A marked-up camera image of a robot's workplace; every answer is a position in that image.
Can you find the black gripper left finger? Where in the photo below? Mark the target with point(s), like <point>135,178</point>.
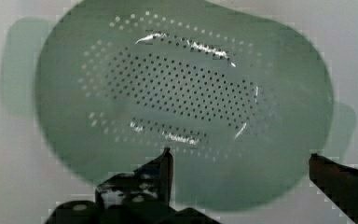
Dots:
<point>151,180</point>

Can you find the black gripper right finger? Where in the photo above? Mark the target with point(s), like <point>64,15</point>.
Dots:
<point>337,182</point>

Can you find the green plastic strainer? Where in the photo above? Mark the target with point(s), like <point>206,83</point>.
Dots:
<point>240,101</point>

